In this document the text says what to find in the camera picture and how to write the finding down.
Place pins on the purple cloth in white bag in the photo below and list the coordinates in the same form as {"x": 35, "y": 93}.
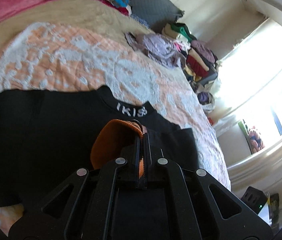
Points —
{"x": 206, "y": 98}

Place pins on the black sweater with orange lining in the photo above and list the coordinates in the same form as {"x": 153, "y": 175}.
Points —
{"x": 30, "y": 130}

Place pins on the black electronic device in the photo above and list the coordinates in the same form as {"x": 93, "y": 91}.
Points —
{"x": 253, "y": 200}

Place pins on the colourful item on windowsill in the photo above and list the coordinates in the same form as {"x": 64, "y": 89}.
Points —
{"x": 256, "y": 140}

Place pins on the orange and white patterned blanket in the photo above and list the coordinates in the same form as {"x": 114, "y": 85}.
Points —
{"x": 80, "y": 55}

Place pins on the pile of mixed coloured clothes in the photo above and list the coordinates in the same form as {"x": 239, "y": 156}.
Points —
{"x": 201, "y": 55}

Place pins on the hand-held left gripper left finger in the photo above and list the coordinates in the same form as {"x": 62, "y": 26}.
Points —
{"x": 131, "y": 160}

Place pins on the lilac crumpled clothes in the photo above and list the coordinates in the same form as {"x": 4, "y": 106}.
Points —
{"x": 156, "y": 46}

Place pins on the beige bedsheet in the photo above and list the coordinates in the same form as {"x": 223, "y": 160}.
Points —
{"x": 68, "y": 12}

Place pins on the grey quilted headboard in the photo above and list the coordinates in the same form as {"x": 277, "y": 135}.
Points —
{"x": 151, "y": 5}

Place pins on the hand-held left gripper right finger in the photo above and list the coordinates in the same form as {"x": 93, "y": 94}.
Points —
{"x": 153, "y": 160}

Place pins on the cream curtain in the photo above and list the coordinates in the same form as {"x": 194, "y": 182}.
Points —
{"x": 243, "y": 62}

